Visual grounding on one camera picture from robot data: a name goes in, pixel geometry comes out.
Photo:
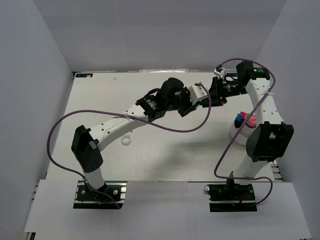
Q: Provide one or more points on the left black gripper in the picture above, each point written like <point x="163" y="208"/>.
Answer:
<point x="190" y="107"/>

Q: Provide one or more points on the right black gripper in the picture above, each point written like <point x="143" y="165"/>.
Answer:
<point x="216" y="92"/>

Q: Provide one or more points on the pink black highlighter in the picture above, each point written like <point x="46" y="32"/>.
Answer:
<point x="243" y="115"/>

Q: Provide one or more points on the pink capped clear tube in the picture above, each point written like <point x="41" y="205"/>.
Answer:
<point x="252" y="122"/>

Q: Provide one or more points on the blue black highlighter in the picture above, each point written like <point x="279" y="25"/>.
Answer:
<point x="239" y="119"/>

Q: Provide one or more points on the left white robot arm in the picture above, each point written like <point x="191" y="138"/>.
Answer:
<point x="88" y="143"/>

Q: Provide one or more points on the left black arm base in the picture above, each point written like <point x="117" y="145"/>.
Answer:
<point x="85" y="198"/>

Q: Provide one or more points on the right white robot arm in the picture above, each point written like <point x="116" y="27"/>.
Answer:
<point x="271" y="137"/>

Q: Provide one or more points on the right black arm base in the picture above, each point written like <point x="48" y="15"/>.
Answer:
<point x="231" y="197"/>

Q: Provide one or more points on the right corner label sticker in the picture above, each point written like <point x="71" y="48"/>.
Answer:
<point x="232" y="74"/>

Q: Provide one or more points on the corner label sticker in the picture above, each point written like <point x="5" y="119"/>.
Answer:
<point x="84" y="75"/>
<point x="232" y="74"/>

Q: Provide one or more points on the white round divided container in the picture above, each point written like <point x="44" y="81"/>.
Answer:
<point x="243" y="134"/>

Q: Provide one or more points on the left corner label sticker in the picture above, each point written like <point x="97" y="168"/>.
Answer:
<point x="84" y="75"/>

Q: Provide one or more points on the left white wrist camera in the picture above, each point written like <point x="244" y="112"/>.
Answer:
<point x="197" y="93"/>

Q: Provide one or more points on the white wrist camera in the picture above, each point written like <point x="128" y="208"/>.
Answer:
<point x="197" y="93"/>
<point x="219" y="71"/>

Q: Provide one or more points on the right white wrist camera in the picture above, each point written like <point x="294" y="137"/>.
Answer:
<point x="219" y="71"/>

